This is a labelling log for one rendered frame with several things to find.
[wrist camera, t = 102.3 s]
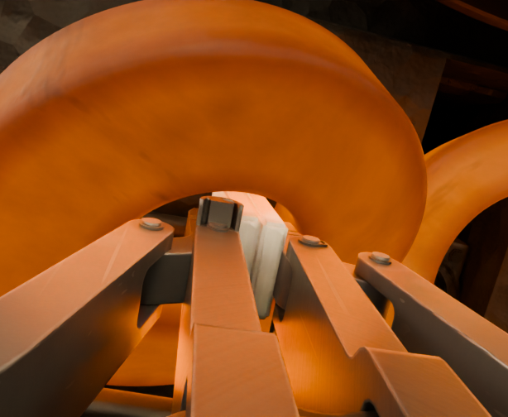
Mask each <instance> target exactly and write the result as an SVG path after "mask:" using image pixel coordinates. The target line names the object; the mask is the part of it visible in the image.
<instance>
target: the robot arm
mask: <svg viewBox="0 0 508 417"><path fill-rule="evenodd" d="M174 231H175V229H174V228H173V227H172V226H171V225H169V224H168V223H163V222H162V221H161V220H159V219H156V218H141V219H133V220H131V221H128V222H127V223H124V224H123V225H122V226H120V227H119V228H116V229H114V230H113V231H111V232H110V233H108V234H106V235H105V236H103V237H101V238H99V239H98V240H96V241H95V242H92V243H91V244H89V245H88V246H86V247H84V248H82V249H81V250H79V251H77V252H76V253H74V254H72V255H71V256H68V257H67V258H65V259H64V260H63V261H60V262H58V263H57V264H55V265H53V266H52V267H50V268H49V269H47V270H45V271H43V272H41V273H40V274H39V275H37V276H35V277H33V278H31V279H30V280H28V281H26V282H25V283H23V284H21V285H19V286H18V287H17V288H15V289H13V290H11V291H9V292H7V293H6V294H5V295H3V296H1V297H0V417H80V416H81V415H82V414H83V413H84V412H85V411H86V409H87V408H88V407H89V405H90V404H91V403H92V402H93V400H94V399H95V398H96V396H97V395H98V394H99V392H100V391H101V390H102V389H103V388H104V387H105V386H106V384H107V383H108V381H109V380H110V379H111V378H112V376H113V375H114V374H115V372H116V371H117V370H118V368H119V367H120V366H121V365H122V364H123V363H124V362H125V360H126V359H127V358H128V356H129V355H130V354H131V353H132V351H133V350H134V348H135V347H136V346H137V344H138V343H139V342H140V341H141V340H142V339H143V338H144V336H145V335H146V334H147V332H148V331H149V330H150V329H151V327H152V326H153V325H154V323H155V322H156V321H157V319H158V318H159V317H160V316H161V309H162V305H163V304H180V303H182V308H181V316H180V334H179V342H178V352H177V360H176V369H175V386H174V394H173V404H172V412H171V415H169V416H166V417H508V333H506V332H505V331H503V330H502V329H500V328H498V327H497V326H495V325H494V324H492V323H491V322H489V321H488V320H486V319H484V318H483V317H482V316H481V315H479V314H477V313H476V312H474V311H473V310H471V309H469V308H468V307H467V306H465V305H464V304H462V303H460V302H459V301H457V300H456V299H454V298H453V297H452V296H450V295H448V294H447V293H445V292H444V291H442V290H441V289H439V288H438V287H436V286H435V285H433V284H431V283H430V282H428V281H427V280H426V279H424V278H423V277H421V276H419V275H418V274H416V273H415V272H413V271H412V270H411V269H409V268H407V267H406V266H404V265H402V264H401V263H399V262H398V261H396V260H394V259H392V258H390V256H388V255H386V254H385V253H382V252H360V253H358V257H357V263H356V265H352V264H348V263H345V262H342V261H341V260H340V259H339V257H338V256H337V254H336V253H335V251H334V250H333V249H332V248H331V247H330V246H329V245H328V244H327V243H326V242H325V241H321V240H320V239H318V238H317V237H313V236H309V235H302V234H300V233H299V232H298V231H297V230H296V229H295V227H294V226H293V225H292V224H291V223H287V222H283V221H282V219H281V218H280V216H279V215H278V214H277V212H276V211H275V210H274V209H273V208H272V206H271V205H270V203H269V202H268V201H267V199H266V198H265V197H263V196H260V195H257V194H249V193H244V192H234V191H221V192H213V193H212V196H204V197H201V198H200V201H199V208H192V209H191V210H189V212H188V217H187V223H186V228H185V236H184V237H174ZM273 297H274V299H275V301H276V303H275V308H274V311H273V315H272V319H271V326H270V330H269V333H268V332H262V331H261V325H260V320H259V319H265V318H266V316H267V317H269V316H270V312H271V305H272V301H273ZM391 303H392V304H393V307H394V312H395V314H394V319H393V322H392V325H391V328H390V327H389V325H388V324H387V322H386V317H387V314H388V310H389V308H390V304H391Z"/></svg>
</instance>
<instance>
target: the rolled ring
mask: <svg viewBox="0 0 508 417"><path fill-rule="evenodd" d="M424 159H425V164H426V172H427V199H426V205H425V210H424V216H423V219H422V222H421V224H420V227H419V231H418V233H417V236H416V238H415V240H414V242H413V244H412V246H411V248H410V250H409V252H408V253H407V255H406V257H405V259H404V260H403V261H402V262H401V264H402V265H404V266H406V267H407V268H409V269H411V270H412V271H413V272H415V273H416V274H418V275H419V276H421V277H423V278H424V279H426V280H427V281H428V282H430V283H431V284H434V281H435V278H436V275H437V273H438V270H439V267H440V265H441V262H442V260H443V258H444V256H445V254H446V252H447V251H448V249H449V247H450V246H451V244H452V243H453V241H454V240H455V238H456V237H457V235H458V234H459V233H460V232H461V231H462V230H463V229H464V228H465V227H466V226H467V225H468V224H469V223H470V222H471V221H472V220H473V219H474V218H475V217H476V216H477V215H478V214H479V213H481V212H482V211H483V210H485V209H487V208H488V207H490V206H491V205H493V204H494V203H496V202H498V201H500V200H502V199H504V198H506V197H508V119H507V120H504V121H500V122H496V123H492V124H490V125H488V126H485V127H482V128H479V129H477V130H475V131H473V132H469V133H468V134H465V135H463V136H461V137H458V138H456V139H453V140H451V141H448V142H446V143H444V144H443V145H441V146H438V147H436V148H434V149H433V150H432V151H430V152H428V153H426V154H425V155H424ZM394 314H395V312H394V307H393V304H392V303H391V304H390V308H389V310H388V314H387V317H386V322H387V324H388V325H389V327H390V328H391V325H392V322H393V319H394Z"/></svg>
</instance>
